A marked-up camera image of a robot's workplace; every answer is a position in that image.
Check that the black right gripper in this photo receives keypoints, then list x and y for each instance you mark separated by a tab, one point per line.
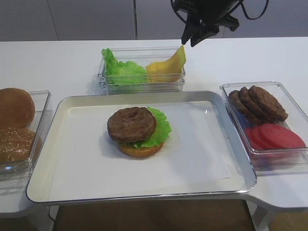
202	18

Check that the yellow cheese slice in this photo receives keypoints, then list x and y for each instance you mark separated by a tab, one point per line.
171	66

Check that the yellow cheese stack in box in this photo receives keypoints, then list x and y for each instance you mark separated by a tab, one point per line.
163	78

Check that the clear box with lettuce cheese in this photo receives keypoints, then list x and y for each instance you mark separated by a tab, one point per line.
143	57

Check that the green lettuce leaf in box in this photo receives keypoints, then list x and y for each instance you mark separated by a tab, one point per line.
119	72

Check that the green lettuce on burger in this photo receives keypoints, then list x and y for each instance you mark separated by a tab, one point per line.
160	135

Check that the brown patty back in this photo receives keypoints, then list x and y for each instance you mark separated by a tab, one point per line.
241	108

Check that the brown patty middle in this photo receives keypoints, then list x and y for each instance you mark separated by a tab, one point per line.
252	106

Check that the brown patty front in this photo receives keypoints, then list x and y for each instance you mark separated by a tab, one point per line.
268	103

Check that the brown patty on burger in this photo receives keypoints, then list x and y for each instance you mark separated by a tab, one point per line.
131	125

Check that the red tomato slice back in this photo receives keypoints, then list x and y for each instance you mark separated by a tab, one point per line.
252	140

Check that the red tomato slice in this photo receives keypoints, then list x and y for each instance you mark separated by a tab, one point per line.
252	140
280	137
258	140

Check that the red tomato slice middle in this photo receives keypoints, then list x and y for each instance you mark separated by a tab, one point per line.
258	140

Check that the clear box with patties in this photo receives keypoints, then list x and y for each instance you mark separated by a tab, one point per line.
297	122

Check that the bottom bun on tray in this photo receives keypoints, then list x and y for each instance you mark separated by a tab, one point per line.
142	152

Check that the red tomato slice front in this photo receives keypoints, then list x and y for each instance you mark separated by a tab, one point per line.
280	137

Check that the silver metal tray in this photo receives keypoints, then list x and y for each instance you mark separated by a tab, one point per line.
40	184

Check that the white paper sheet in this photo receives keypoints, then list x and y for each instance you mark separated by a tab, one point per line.
195	157

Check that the clear box with buns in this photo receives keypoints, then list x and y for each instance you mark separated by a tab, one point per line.
39	125

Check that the plain brown bun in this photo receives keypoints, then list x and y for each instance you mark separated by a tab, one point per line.
17	108

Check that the sesame bun top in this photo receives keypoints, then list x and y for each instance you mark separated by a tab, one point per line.
15	144

